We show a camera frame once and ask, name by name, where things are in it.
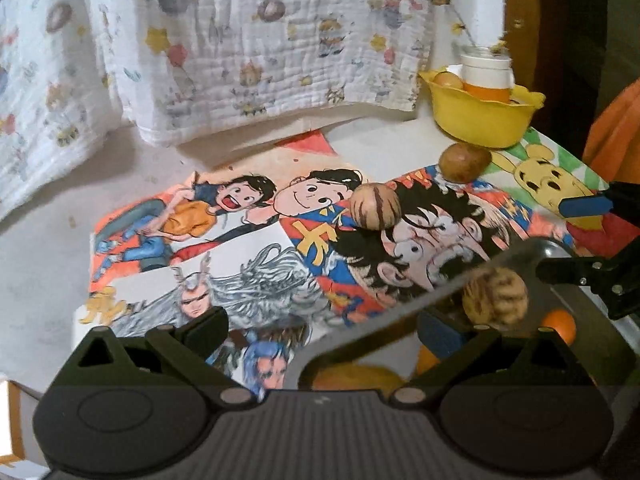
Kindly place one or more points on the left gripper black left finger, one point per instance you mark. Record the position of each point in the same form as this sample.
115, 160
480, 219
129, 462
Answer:
164, 368

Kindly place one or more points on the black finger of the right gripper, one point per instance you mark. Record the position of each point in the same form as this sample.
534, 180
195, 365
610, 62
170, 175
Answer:
620, 198
616, 283

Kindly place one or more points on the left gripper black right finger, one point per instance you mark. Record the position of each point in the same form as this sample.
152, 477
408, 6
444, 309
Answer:
483, 356

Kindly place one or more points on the small orange fruit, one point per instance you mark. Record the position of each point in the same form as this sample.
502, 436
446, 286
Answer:
563, 323

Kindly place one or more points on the silver metal tray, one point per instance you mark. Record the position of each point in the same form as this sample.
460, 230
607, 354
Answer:
609, 350

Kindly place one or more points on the winnie the pooh drawing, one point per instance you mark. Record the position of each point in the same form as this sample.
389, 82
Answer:
538, 174

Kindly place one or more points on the colourful cartoon drawing mat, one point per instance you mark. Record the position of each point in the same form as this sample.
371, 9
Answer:
271, 240

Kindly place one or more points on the yellow plastic bowl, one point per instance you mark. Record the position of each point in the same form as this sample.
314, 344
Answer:
491, 124

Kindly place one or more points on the brown oval sapodilla fruit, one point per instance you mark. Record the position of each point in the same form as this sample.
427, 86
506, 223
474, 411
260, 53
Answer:
463, 163

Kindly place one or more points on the striped pepino melon rear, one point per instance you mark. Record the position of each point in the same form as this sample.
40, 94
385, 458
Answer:
375, 207

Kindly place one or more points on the white plastic jar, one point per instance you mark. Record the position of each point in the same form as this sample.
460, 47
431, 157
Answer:
487, 73

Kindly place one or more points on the pale fruit in bowl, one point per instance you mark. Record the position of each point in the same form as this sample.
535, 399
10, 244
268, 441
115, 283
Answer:
448, 80

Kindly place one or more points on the white printed muslin cloth right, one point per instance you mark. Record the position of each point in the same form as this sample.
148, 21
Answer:
187, 68

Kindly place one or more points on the white printed muslin cloth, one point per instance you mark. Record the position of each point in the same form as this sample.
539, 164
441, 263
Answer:
57, 104
187, 68

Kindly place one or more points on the white printed muslin cloth left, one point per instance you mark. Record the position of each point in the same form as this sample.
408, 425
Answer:
57, 104

